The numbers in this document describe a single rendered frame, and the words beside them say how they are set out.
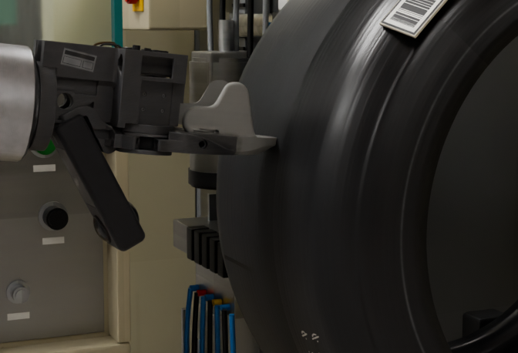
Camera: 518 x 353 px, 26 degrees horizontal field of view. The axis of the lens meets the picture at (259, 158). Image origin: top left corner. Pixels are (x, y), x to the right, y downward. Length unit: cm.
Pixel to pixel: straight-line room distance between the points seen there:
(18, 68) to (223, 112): 17
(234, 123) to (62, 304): 71
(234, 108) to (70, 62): 14
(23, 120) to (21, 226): 71
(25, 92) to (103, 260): 76
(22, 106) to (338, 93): 25
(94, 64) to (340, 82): 20
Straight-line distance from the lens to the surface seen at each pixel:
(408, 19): 90
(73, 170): 89
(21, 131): 85
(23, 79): 85
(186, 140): 88
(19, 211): 154
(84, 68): 88
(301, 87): 94
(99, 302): 159
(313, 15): 100
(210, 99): 95
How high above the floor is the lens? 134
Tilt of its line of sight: 7 degrees down
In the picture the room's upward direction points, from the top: straight up
